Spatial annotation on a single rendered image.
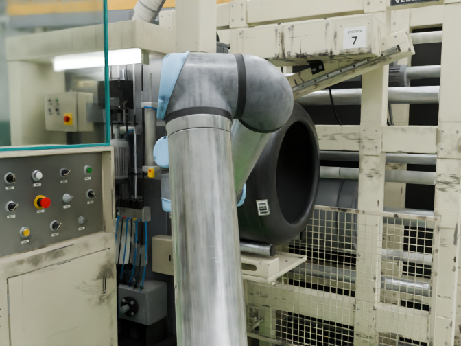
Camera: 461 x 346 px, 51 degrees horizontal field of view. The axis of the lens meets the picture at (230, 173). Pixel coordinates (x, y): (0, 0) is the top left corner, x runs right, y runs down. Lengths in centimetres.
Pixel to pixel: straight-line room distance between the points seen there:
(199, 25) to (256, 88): 121
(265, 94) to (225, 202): 21
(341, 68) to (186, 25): 67
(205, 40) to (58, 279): 110
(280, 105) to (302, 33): 121
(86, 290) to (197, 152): 136
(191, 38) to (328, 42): 56
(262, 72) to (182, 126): 17
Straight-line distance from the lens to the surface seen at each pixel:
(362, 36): 199
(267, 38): 214
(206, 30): 205
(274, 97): 86
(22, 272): 186
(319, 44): 204
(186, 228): 76
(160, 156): 136
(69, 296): 201
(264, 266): 179
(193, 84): 81
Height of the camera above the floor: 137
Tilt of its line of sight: 6 degrees down
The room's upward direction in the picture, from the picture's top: straight up
